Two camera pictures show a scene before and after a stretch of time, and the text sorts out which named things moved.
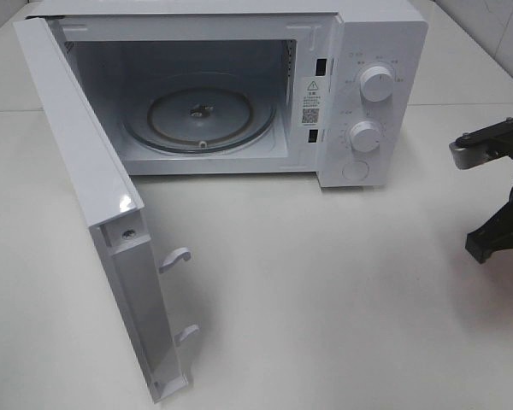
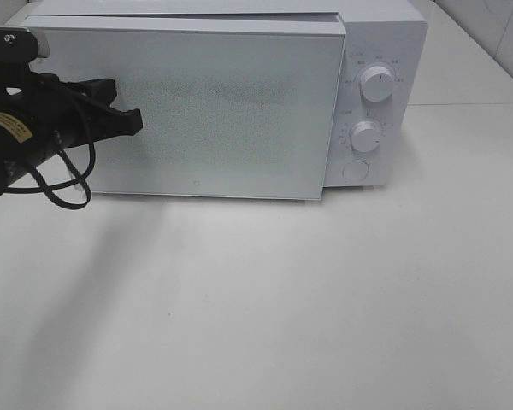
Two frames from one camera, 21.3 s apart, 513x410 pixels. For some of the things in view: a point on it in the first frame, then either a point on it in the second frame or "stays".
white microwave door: x=105 y=188 → x=231 y=107
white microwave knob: x=376 y=84 stays
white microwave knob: x=365 y=136 stays
